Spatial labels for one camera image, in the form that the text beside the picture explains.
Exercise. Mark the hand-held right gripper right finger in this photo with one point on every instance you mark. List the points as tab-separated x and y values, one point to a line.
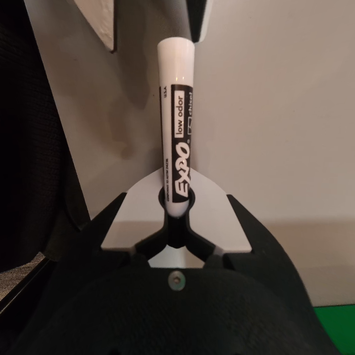
222	222

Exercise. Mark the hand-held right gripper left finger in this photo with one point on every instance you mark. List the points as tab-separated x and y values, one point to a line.
133	222

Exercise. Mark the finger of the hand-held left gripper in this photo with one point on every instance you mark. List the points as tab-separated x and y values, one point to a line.
199	16
102	19

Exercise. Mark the black dry erase marker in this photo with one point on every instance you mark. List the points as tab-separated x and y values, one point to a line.
176	63

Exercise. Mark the green plastic bin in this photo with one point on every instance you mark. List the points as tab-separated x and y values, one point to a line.
338	332

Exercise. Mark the grey desk with wooden edge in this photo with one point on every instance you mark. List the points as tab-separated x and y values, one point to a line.
249	138

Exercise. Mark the person's black clothing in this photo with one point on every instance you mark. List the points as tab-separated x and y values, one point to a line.
27	138

